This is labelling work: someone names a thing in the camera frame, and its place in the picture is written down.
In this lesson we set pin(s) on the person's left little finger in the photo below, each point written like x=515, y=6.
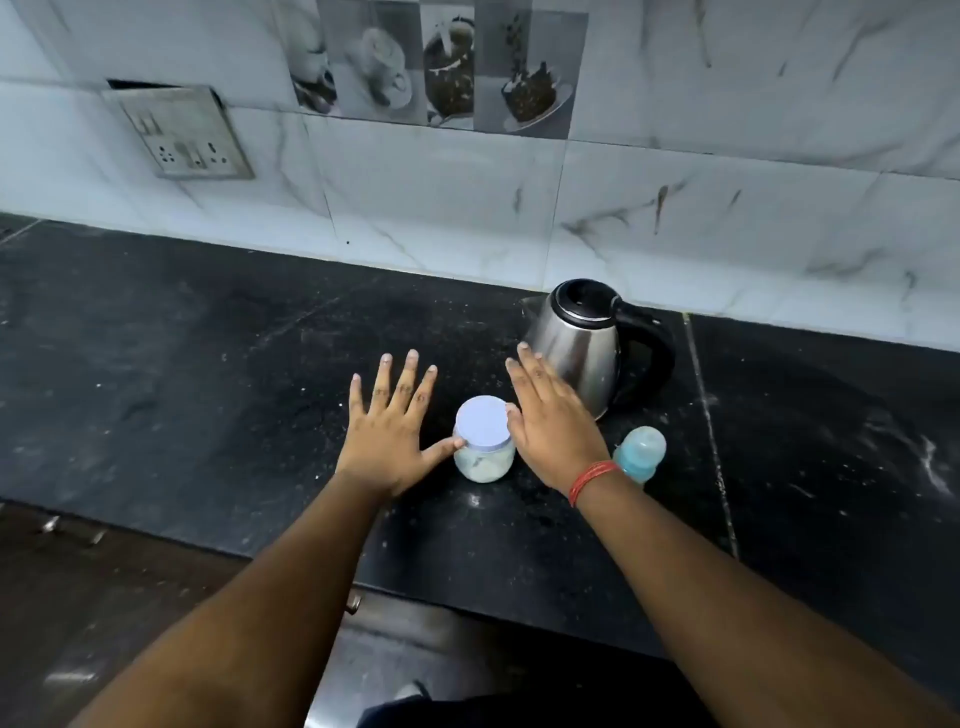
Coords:
x=356, y=397

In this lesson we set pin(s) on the clear jar with white lid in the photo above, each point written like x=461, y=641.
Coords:
x=484, y=439

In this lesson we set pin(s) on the person's right thumb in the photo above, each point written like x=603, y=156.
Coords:
x=514, y=424

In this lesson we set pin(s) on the person's right hand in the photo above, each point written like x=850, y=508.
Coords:
x=555, y=435

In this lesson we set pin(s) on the person's left forearm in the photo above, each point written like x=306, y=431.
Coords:
x=247, y=607

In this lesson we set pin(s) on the person's left thumb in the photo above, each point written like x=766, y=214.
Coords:
x=444, y=451

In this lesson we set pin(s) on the grey wall socket plate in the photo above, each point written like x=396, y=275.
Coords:
x=184, y=133

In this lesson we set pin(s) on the person's right forearm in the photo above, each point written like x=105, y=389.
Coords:
x=742, y=622

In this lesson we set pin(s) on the decorative cup picture tile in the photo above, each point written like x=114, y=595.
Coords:
x=442, y=64

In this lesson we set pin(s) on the person's right middle finger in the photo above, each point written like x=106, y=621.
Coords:
x=536, y=364

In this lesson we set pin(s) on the blue baby bottle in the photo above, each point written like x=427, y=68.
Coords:
x=641, y=452

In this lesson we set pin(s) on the person's left hand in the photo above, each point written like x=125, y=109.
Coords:
x=382, y=442

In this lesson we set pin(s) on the red thread wristband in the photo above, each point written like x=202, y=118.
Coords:
x=592, y=480

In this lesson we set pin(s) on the person's left middle finger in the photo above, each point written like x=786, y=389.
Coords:
x=406, y=379

